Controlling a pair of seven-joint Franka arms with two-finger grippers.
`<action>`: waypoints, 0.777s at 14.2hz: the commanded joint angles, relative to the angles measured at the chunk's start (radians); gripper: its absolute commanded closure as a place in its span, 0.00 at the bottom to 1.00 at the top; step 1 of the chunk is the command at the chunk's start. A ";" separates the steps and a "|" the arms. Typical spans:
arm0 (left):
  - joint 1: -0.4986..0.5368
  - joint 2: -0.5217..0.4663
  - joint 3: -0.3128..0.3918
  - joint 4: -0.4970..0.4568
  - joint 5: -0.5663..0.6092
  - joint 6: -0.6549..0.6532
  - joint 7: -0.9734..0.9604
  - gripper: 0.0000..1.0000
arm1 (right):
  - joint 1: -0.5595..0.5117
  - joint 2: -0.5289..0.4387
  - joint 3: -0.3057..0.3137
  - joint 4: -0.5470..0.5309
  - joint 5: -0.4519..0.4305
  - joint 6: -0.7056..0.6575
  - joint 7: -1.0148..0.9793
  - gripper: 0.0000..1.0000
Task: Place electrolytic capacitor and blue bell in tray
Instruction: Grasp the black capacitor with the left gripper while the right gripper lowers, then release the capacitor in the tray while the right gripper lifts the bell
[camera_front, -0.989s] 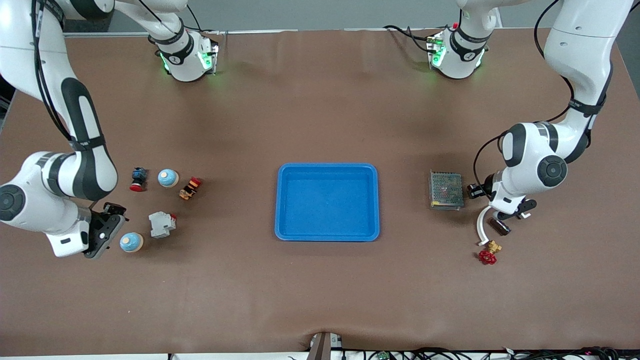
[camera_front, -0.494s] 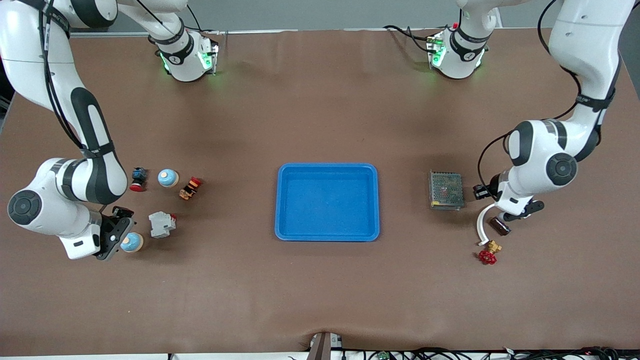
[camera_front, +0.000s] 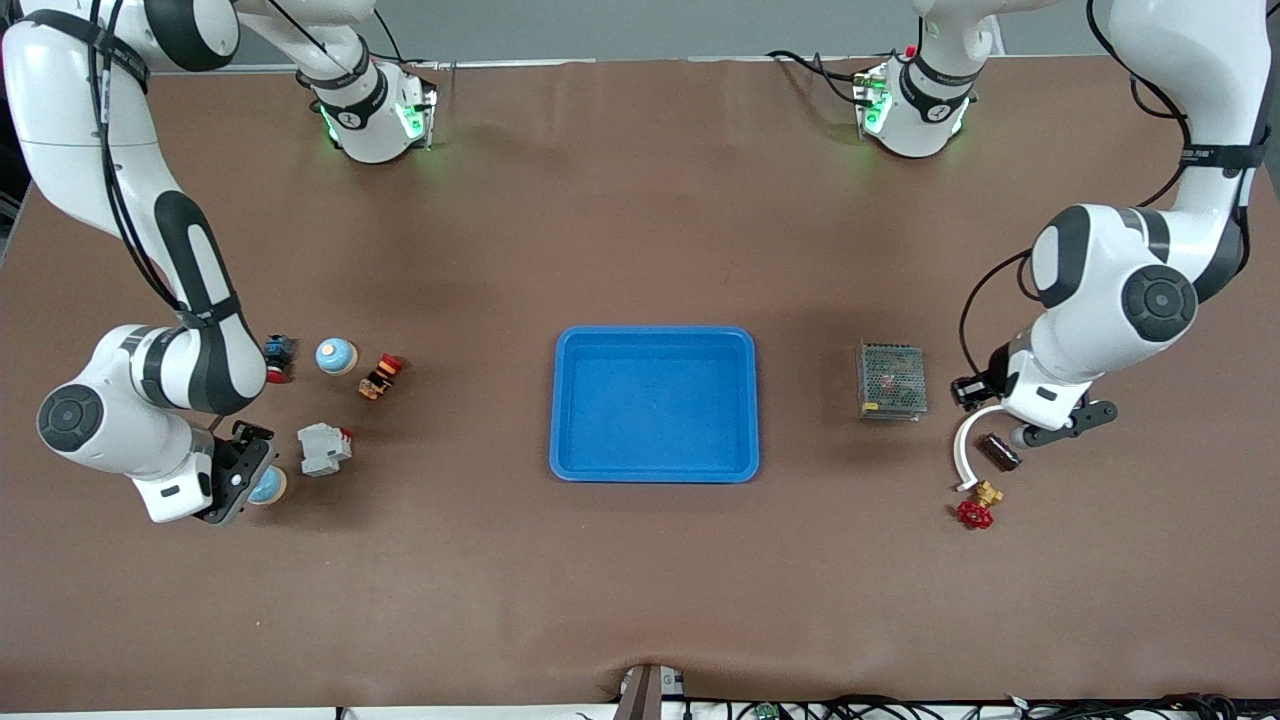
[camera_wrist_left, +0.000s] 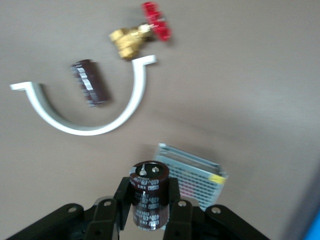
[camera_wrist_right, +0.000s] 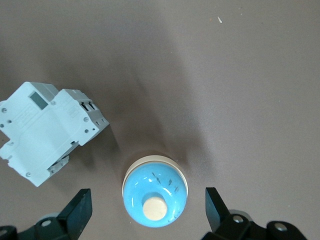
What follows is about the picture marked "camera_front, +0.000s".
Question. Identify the orange and red switch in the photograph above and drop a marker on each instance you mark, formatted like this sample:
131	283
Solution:
380	378

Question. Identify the white circuit breaker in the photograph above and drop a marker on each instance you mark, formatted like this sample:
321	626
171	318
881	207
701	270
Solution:
322	450

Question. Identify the long brown electrolytic capacitor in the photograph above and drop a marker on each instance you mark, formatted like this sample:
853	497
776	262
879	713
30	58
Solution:
1000	452

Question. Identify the blue bell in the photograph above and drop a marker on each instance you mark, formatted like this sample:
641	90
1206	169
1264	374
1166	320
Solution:
272	487
337	357

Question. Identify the blue plastic tray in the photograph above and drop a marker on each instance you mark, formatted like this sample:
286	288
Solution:
655	405

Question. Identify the white curved plastic clamp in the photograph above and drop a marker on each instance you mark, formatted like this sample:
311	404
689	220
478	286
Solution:
958	450

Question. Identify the metal table edge bracket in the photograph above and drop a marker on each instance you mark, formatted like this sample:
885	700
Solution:
645	695

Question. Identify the red mushroom push button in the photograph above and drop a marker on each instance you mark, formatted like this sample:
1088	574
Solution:
278	358

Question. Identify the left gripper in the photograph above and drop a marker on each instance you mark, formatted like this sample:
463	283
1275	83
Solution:
975	388

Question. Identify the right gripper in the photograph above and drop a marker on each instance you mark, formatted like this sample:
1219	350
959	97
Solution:
240	462

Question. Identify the metal mesh power supply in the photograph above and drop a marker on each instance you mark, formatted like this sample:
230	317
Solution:
890	380

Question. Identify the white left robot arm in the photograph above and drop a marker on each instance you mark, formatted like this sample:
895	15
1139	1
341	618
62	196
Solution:
1150	300

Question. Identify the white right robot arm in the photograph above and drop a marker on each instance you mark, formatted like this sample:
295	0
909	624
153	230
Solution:
100	400

